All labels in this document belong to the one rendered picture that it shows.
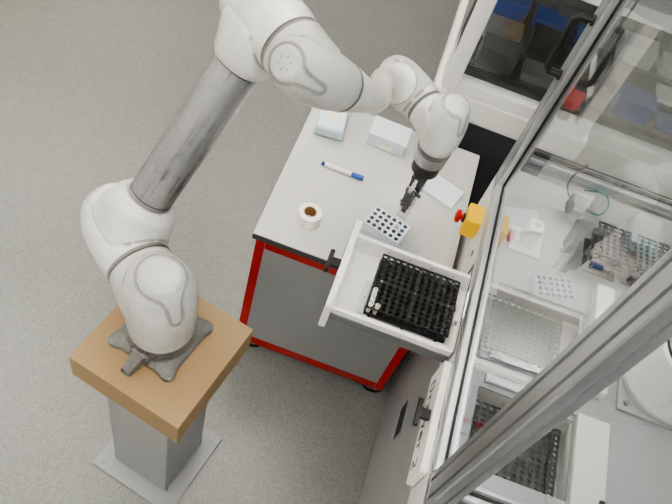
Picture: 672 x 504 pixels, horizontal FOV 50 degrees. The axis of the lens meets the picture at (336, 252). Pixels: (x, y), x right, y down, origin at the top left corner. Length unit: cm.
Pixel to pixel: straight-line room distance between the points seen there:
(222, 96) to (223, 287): 148
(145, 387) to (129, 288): 27
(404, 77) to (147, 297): 80
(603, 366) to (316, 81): 67
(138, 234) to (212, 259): 130
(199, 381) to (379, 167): 96
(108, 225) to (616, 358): 109
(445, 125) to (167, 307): 77
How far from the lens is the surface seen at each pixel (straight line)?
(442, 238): 220
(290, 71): 127
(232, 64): 142
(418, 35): 411
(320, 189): 219
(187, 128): 150
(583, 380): 102
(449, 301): 191
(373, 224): 212
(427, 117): 178
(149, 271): 153
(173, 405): 170
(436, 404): 173
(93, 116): 336
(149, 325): 157
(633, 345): 94
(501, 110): 245
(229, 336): 177
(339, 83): 132
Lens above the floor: 244
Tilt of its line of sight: 54 degrees down
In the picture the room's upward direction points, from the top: 21 degrees clockwise
